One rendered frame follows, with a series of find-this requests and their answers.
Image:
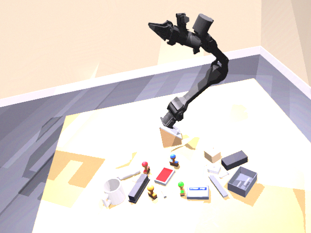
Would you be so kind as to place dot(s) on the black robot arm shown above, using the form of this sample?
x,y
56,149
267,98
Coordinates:
x,y
214,75

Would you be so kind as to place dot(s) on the white mug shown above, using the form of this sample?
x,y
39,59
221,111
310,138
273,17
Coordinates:
x,y
114,192

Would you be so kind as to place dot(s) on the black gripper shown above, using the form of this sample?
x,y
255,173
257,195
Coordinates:
x,y
168,31

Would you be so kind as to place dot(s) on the blue and white stamp pad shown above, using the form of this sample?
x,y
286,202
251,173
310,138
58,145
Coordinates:
x,y
197,192

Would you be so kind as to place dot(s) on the yellow rubber stamp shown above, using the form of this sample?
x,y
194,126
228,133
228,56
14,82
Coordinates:
x,y
151,193

